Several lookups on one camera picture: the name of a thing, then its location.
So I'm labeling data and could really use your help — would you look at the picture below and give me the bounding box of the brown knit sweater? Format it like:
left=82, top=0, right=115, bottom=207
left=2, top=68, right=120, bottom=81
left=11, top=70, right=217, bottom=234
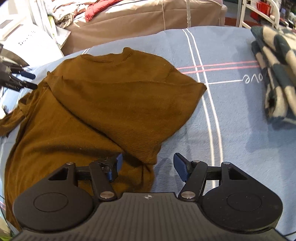
left=1, top=48, right=206, bottom=227

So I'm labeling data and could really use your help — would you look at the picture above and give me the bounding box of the white metal rack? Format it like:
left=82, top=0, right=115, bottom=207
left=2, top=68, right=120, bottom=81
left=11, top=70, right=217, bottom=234
left=236, top=0, right=280, bottom=29

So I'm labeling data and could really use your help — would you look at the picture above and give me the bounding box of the floral patterned quilt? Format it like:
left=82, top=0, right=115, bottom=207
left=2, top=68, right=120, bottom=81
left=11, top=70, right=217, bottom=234
left=46, top=0, right=96, bottom=29

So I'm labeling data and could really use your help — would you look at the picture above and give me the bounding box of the beige covered mattress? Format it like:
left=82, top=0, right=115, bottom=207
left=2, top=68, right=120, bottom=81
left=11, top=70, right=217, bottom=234
left=62, top=1, right=227, bottom=55

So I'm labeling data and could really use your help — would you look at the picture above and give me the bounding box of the white appliance machine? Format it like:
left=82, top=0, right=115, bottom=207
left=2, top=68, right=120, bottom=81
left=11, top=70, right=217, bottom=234
left=1, top=1, right=64, bottom=67

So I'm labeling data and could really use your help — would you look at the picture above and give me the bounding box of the red cloth on mattress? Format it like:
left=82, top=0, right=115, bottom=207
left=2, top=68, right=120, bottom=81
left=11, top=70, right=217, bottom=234
left=85, top=0, right=121, bottom=22

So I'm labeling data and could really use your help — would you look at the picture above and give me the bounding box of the light blue striped blanket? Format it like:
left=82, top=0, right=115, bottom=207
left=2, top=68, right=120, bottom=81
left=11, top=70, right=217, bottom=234
left=1, top=27, right=295, bottom=240

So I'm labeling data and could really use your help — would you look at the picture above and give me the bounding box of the checkered dark cream blanket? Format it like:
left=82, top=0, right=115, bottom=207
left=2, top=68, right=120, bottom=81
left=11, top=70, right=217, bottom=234
left=250, top=26, right=295, bottom=124

